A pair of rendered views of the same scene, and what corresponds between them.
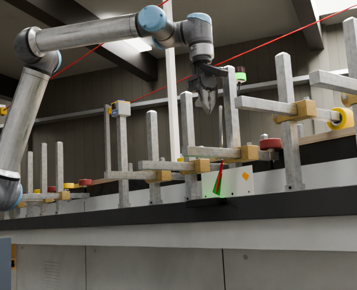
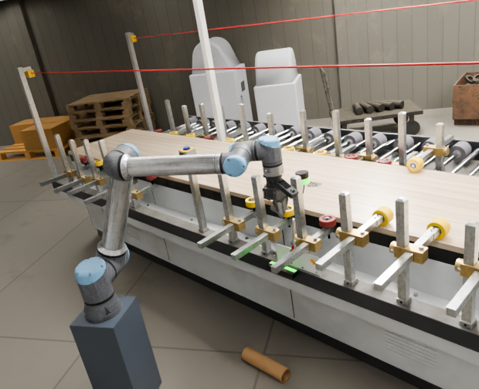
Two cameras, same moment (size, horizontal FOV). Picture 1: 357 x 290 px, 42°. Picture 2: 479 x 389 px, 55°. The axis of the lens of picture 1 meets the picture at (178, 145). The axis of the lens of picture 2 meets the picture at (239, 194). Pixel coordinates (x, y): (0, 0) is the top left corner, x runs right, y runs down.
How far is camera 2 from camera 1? 1.33 m
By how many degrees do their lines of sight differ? 32
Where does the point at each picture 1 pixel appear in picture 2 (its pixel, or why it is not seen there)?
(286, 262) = not seen: hidden behind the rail
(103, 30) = (191, 171)
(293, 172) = (350, 275)
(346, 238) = (384, 321)
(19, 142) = (122, 229)
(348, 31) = (399, 209)
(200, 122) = not seen: outside the picture
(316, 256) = not seen: hidden behind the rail
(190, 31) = (264, 157)
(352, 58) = (399, 228)
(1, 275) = (138, 324)
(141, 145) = (151, 16)
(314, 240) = (363, 314)
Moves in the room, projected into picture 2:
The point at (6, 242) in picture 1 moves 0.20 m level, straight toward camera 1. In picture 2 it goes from (134, 302) to (145, 322)
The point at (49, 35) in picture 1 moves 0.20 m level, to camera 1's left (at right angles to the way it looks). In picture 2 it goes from (140, 170) to (93, 179)
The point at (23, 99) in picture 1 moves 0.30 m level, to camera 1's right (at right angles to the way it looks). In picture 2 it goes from (119, 200) to (181, 188)
